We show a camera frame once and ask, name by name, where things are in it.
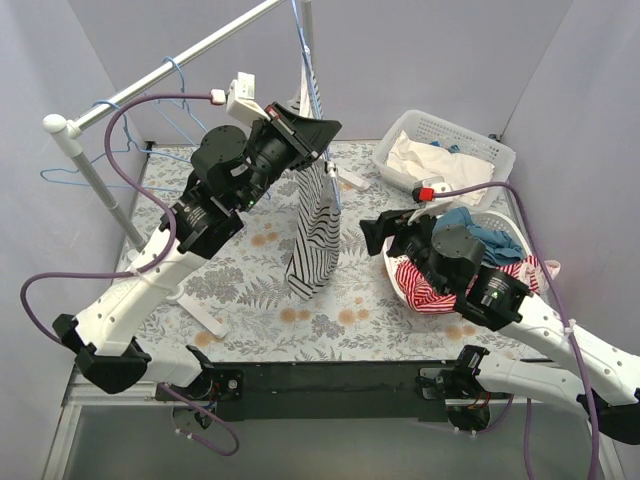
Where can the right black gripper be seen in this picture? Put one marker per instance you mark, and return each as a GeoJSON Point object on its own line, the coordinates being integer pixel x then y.
{"type": "Point", "coordinates": [396, 233]}

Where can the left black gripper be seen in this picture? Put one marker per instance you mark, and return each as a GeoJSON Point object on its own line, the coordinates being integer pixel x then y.
{"type": "Point", "coordinates": [292, 138]}

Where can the black white striped tank top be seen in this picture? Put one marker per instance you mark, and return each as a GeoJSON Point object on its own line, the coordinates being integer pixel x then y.
{"type": "Point", "coordinates": [316, 248]}

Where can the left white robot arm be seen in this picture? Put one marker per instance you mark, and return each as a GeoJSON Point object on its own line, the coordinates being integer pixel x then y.
{"type": "Point", "coordinates": [232, 170]}

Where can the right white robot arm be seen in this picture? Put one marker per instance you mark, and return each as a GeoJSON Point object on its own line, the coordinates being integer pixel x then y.
{"type": "Point", "coordinates": [592, 378]}

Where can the red white striped garment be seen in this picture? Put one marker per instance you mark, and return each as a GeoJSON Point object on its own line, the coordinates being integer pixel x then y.
{"type": "Point", "coordinates": [421, 297]}

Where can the white cloth in basket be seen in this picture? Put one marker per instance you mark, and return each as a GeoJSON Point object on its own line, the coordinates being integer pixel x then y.
{"type": "Point", "coordinates": [415, 161]}

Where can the white rectangular mesh basket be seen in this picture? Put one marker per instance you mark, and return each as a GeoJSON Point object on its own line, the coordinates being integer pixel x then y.
{"type": "Point", "coordinates": [426, 128]}

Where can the white oval laundry basket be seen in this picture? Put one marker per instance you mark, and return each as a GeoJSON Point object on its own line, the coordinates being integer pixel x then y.
{"type": "Point", "coordinates": [489, 219]}

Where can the teal blue garment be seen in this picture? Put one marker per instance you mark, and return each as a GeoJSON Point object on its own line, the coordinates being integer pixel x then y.
{"type": "Point", "coordinates": [500, 248]}

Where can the floral table mat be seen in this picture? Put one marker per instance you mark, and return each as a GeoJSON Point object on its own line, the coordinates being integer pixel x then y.
{"type": "Point", "coordinates": [356, 316]}

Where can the pink white lace garment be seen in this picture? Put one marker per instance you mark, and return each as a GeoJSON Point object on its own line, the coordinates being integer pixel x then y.
{"type": "Point", "coordinates": [547, 267]}

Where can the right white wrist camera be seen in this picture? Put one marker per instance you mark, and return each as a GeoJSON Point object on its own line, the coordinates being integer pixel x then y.
{"type": "Point", "coordinates": [425, 194]}

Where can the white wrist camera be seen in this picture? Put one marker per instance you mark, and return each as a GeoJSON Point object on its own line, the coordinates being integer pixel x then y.
{"type": "Point", "coordinates": [425, 194]}
{"type": "Point", "coordinates": [239, 100]}

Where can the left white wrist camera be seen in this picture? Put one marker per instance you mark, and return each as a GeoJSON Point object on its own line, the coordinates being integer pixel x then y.
{"type": "Point", "coordinates": [239, 100]}

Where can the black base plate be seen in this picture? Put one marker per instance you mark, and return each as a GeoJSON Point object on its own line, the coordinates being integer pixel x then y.
{"type": "Point", "coordinates": [339, 390]}

